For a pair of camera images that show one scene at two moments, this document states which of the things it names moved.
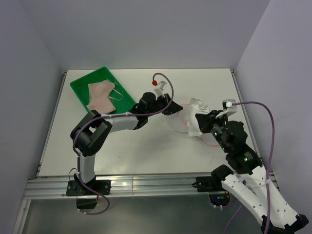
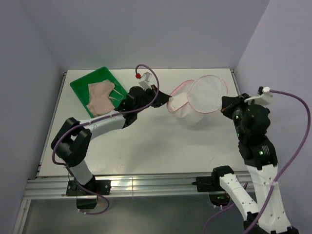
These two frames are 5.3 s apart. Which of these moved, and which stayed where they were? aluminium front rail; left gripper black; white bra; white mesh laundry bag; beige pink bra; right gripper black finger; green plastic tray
Moved: right gripper black finger; white mesh laundry bag; left gripper black; white bra
Stayed: aluminium front rail; green plastic tray; beige pink bra
